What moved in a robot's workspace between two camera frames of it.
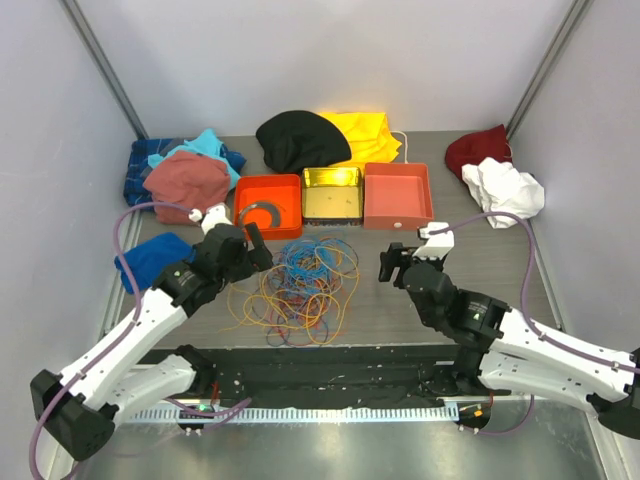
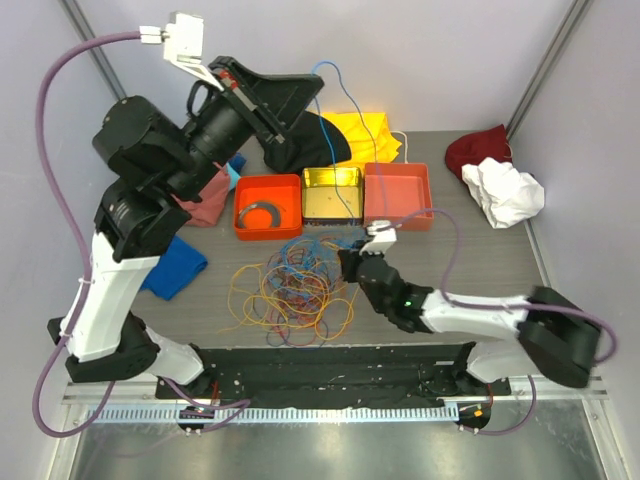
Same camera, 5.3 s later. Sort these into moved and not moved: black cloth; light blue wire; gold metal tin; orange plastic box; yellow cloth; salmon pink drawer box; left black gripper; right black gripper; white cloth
Moved: right black gripper; left black gripper; light blue wire
Not moved: white cloth; black cloth; salmon pink drawer box; orange plastic box; gold metal tin; yellow cloth
